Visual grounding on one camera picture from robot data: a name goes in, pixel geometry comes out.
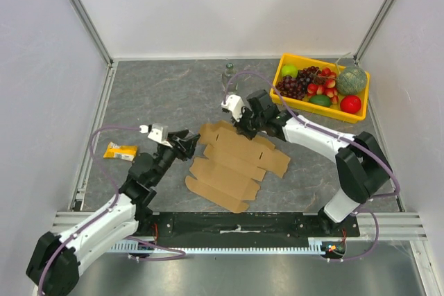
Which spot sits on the green netted melon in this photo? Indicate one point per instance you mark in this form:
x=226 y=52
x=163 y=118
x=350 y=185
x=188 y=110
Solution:
x=351 y=81

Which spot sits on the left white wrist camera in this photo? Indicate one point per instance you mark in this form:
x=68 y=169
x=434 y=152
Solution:
x=156 y=132

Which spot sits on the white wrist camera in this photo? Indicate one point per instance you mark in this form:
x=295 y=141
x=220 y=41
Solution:
x=156 y=132
x=233 y=104

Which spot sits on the green avocado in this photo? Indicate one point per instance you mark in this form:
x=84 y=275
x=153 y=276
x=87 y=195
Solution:
x=321 y=100

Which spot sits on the white cable duct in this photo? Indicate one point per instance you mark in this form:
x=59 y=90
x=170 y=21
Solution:
x=136 y=247

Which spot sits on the aluminium frame rail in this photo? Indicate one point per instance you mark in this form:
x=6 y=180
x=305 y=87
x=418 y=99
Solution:
x=402 y=226

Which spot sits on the dark purple grape bunch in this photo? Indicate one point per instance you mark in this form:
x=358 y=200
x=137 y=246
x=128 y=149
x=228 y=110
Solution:
x=295 y=88

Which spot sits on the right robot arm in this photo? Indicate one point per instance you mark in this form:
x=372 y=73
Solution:
x=361 y=165

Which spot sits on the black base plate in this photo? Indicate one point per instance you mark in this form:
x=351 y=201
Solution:
x=209 y=229

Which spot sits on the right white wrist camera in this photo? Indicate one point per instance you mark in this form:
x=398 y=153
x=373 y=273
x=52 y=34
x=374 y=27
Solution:
x=233 y=104

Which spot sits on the clear glass bottle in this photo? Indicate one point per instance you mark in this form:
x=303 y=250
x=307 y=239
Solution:
x=230 y=85

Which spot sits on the brown cardboard box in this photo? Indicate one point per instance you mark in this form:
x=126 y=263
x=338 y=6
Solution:
x=232 y=166

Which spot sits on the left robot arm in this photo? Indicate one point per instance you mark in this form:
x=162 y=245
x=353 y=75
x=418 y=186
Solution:
x=59 y=260

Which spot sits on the yellow snack packet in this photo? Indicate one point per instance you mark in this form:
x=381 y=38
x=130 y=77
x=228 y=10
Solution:
x=115 y=151

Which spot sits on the red apple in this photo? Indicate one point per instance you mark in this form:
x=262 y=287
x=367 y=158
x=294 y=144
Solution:
x=350 y=104

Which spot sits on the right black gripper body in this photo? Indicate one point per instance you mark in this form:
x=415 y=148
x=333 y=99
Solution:
x=247 y=121

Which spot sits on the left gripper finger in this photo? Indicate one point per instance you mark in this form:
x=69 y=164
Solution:
x=189 y=146
x=176 y=136

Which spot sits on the green apple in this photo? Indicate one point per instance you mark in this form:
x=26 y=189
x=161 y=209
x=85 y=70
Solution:
x=289 y=70

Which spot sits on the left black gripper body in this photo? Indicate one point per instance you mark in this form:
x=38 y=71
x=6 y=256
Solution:
x=180 y=153

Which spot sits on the red cherry cluster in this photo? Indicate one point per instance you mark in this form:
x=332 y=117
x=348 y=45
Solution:
x=322 y=81

